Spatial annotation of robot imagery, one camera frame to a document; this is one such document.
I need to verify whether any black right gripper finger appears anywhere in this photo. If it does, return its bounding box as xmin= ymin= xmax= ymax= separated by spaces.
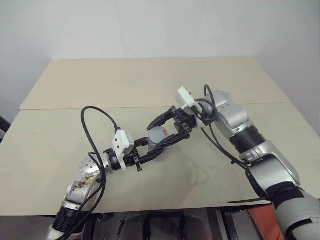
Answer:
xmin=147 ymin=109 xmax=175 ymax=131
xmin=154 ymin=132 xmax=191 ymax=150

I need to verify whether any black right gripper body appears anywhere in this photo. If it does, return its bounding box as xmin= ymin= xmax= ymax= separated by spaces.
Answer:
xmin=170 ymin=105 xmax=200 ymax=138

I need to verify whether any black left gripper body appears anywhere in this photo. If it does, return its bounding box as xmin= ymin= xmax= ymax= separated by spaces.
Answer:
xmin=123 ymin=140 xmax=142 ymax=173

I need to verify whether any grey jar body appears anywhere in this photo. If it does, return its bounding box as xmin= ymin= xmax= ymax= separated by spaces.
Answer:
xmin=147 ymin=139 xmax=166 ymax=158

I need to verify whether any grey cylindrical can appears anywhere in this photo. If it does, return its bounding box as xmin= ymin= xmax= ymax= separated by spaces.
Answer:
xmin=147 ymin=126 xmax=174 ymax=145

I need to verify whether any dark rounded shape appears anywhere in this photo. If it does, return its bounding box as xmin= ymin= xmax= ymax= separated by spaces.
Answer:
xmin=183 ymin=211 xmax=210 ymax=240
xmin=119 ymin=212 xmax=152 ymax=240

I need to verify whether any black zip tie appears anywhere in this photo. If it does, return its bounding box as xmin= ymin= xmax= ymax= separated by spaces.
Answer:
xmin=226 ymin=196 xmax=273 ymax=204

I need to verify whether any orange red object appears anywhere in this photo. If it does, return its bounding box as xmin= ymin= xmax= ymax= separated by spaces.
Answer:
xmin=246 ymin=207 xmax=286 ymax=240

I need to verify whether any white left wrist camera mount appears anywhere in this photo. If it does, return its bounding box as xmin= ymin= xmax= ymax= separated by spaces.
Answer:
xmin=111 ymin=129 xmax=136 ymax=172

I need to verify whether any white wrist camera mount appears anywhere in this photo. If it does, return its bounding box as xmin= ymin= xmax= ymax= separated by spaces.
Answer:
xmin=173 ymin=86 xmax=204 ymax=130
xmin=111 ymin=129 xmax=136 ymax=172

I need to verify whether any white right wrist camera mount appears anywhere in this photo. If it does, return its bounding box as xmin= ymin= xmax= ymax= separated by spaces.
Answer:
xmin=173 ymin=86 xmax=204 ymax=130

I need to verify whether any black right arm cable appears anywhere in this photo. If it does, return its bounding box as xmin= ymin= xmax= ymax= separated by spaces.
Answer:
xmin=196 ymin=84 xmax=272 ymax=201

